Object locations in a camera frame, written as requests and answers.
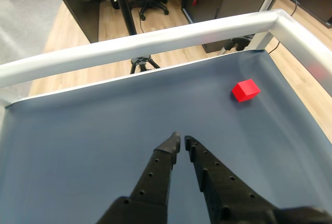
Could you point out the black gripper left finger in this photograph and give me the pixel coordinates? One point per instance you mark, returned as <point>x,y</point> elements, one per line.
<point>155,177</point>

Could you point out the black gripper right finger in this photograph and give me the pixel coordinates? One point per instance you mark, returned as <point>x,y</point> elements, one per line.
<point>220,187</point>

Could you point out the red cube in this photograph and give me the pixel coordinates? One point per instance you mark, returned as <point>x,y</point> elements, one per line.
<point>245,91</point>

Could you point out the black tripod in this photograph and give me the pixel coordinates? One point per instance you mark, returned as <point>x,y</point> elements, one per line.
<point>141,63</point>

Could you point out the black desk leg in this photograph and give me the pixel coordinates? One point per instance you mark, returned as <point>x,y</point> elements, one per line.
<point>125,6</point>

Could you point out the black office chair base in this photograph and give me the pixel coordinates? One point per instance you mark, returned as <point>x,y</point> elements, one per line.
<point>150,1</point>

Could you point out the dark desk panel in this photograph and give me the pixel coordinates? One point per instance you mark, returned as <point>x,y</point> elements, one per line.
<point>77,6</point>

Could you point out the silver table rail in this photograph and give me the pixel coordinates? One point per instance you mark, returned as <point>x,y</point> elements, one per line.
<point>155,42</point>

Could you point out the white stand post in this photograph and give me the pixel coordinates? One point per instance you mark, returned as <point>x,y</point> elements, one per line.
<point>264,8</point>

